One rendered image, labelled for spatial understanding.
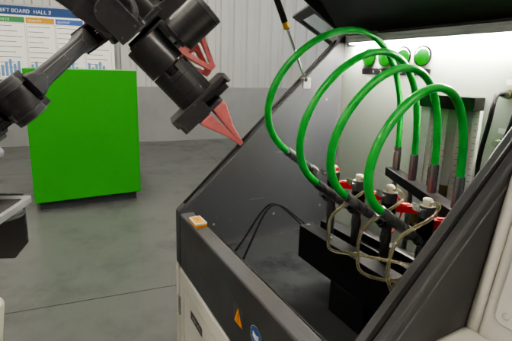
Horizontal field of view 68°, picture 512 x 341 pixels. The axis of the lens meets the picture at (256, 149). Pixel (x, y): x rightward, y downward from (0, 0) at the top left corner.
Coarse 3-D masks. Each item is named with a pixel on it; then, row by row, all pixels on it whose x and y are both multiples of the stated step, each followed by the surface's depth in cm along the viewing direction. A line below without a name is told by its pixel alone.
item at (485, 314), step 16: (496, 240) 53; (496, 256) 53; (496, 272) 53; (480, 288) 54; (496, 288) 53; (480, 304) 54; (496, 304) 52; (480, 320) 54; (496, 320) 52; (496, 336) 52
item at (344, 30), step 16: (336, 32) 76; (352, 32) 79; (368, 32) 80; (304, 48) 74; (288, 64) 73; (400, 80) 88; (272, 96) 72; (400, 96) 89; (272, 128) 74; (400, 128) 91; (400, 144) 92
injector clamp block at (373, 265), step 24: (312, 240) 85; (336, 240) 81; (312, 264) 85; (336, 264) 78; (360, 264) 72; (336, 288) 79; (360, 288) 72; (384, 288) 67; (336, 312) 79; (360, 312) 73
